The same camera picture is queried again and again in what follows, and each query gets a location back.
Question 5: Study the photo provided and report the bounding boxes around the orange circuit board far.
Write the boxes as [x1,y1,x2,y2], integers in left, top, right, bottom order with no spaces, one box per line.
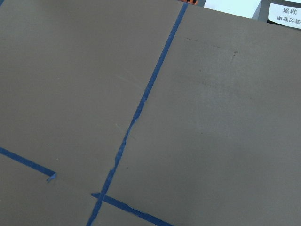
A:
[186,0,198,5]

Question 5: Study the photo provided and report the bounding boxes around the white paper label sign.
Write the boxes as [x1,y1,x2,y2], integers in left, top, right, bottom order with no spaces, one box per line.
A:
[268,3,301,30]

